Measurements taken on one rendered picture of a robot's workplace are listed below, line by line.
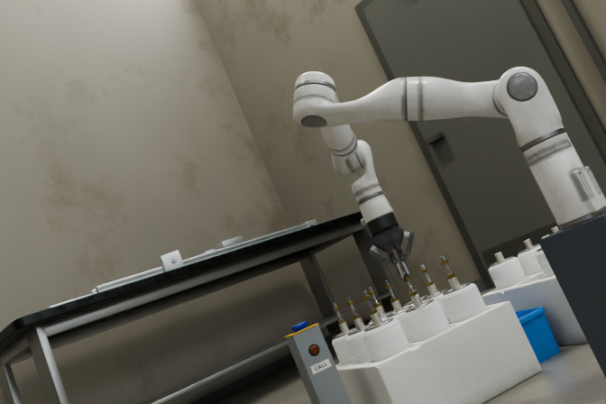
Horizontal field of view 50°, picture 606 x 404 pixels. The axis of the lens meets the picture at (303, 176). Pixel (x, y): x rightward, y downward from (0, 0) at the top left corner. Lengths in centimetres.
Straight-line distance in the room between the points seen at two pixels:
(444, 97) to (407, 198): 334
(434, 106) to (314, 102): 25
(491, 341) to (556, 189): 47
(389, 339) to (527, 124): 59
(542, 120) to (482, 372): 62
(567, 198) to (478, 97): 27
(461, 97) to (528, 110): 14
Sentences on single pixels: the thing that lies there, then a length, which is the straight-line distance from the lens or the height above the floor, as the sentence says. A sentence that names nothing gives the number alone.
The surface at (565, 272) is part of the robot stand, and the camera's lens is 134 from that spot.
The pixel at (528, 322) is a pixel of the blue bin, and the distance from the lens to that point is 179.
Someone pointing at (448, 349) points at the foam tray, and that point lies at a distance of 159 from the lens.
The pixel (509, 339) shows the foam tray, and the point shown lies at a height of 10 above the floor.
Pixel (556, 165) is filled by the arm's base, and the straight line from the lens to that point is 133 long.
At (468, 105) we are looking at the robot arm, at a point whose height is 61.
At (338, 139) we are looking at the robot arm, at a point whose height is 69.
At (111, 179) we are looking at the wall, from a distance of 489.
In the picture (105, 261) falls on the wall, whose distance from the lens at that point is 465.
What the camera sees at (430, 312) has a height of 23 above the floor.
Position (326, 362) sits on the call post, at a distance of 156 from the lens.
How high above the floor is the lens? 36
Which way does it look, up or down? 11 degrees up
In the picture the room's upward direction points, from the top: 23 degrees counter-clockwise
